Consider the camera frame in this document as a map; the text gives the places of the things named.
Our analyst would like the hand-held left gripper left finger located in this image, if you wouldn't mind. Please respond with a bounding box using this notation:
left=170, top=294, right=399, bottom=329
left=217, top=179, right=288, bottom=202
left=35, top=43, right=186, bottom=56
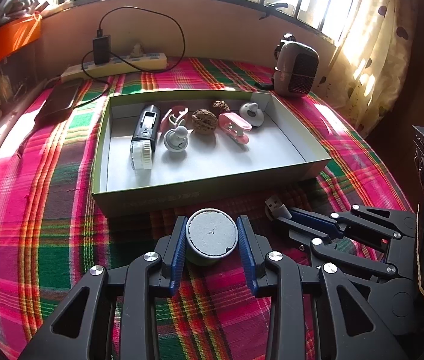
left=19, top=215, right=189, bottom=360

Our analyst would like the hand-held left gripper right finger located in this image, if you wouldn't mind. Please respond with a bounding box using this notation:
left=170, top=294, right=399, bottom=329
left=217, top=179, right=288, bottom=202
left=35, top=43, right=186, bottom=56
left=236, top=215, right=409, bottom=360

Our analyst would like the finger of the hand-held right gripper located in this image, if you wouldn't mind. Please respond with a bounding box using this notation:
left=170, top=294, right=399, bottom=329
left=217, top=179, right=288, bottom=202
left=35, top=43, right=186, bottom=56
left=290, top=205, right=417, bottom=250
left=276, top=217, right=398, bottom=280

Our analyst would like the green stand with grey disc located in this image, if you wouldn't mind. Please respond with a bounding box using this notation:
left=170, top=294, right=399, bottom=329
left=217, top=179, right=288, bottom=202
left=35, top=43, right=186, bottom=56
left=185, top=209, right=239, bottom=267

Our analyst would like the green white cardboard box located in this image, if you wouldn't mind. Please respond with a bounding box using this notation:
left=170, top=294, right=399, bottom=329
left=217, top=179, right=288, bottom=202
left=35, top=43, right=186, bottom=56
left=91, top=89, right=331, bottom=218

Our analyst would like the white round jar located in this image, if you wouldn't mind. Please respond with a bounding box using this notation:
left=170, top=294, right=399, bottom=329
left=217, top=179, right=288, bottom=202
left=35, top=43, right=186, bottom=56
left=129, top=139, right=153, bottom=171

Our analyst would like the white round knob gadget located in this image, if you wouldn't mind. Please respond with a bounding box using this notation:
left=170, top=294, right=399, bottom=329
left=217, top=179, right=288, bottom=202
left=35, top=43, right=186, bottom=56
left=163, top=126, right=190, bottom=154

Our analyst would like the pink clip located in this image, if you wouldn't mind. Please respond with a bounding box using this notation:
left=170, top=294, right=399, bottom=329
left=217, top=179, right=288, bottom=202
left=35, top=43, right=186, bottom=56
left=217, top=112, right=253, bottom=147

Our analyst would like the white oval gadget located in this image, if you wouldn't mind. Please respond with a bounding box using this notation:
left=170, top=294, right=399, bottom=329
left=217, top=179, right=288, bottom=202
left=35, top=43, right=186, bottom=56
left=239, top=102, right=265, bottom=129

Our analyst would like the black rectangular device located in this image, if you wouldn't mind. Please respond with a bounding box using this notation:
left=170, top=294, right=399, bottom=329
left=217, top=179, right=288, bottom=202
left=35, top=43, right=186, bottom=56
left=130, top=103, right=161, bottom=154

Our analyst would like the pink white holder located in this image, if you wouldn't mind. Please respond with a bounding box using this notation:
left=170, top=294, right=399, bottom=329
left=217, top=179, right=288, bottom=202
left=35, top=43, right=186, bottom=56
left=159, top=105, right=190, bottom=136

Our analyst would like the plaid tablecloth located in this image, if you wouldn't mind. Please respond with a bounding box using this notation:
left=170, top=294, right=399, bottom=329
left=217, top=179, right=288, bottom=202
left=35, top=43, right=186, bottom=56
left=0, top=55, right=415, bottom=360

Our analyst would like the small beige heater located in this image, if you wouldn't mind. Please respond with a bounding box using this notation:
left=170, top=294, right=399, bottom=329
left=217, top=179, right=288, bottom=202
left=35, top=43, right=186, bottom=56
left=273, top=34, right=320, bottom=98

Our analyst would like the cream dotted curtain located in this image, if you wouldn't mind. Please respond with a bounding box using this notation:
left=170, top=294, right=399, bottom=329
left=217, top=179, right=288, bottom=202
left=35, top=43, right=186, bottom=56
left=324, top=0, right=418, bottom=136

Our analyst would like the black power bank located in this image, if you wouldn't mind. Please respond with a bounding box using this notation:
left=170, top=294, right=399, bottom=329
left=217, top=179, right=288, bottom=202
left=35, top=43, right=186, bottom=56
left=34, top=78, right=85, bottom=124

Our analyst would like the cream power strip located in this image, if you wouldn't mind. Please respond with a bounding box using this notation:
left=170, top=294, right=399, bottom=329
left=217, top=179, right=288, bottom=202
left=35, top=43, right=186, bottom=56
left=61, top=52, right=168, bottom=83

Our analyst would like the black charger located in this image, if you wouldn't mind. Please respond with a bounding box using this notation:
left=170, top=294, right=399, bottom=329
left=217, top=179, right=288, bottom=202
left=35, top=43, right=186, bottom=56
left=92, top=34, right=112, bottom=65

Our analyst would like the orange box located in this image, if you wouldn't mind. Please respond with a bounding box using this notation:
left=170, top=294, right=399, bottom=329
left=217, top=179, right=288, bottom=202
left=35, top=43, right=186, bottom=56
left=0, top=14, right=43, bottom=79

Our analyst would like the dried plant bundle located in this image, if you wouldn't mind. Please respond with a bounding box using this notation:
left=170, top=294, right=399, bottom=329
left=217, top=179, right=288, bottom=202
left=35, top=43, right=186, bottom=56
left=4, top=0, right=51, bottom=21

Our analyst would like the black charger cable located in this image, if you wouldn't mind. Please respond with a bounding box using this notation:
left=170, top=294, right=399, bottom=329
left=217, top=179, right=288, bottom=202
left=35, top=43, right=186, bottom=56
left=81, top=6, right=186, bottom=83

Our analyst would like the black window handle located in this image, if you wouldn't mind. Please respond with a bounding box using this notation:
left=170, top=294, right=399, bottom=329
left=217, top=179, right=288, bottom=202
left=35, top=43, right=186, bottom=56
left=260, top=3, right=289, bottom=19

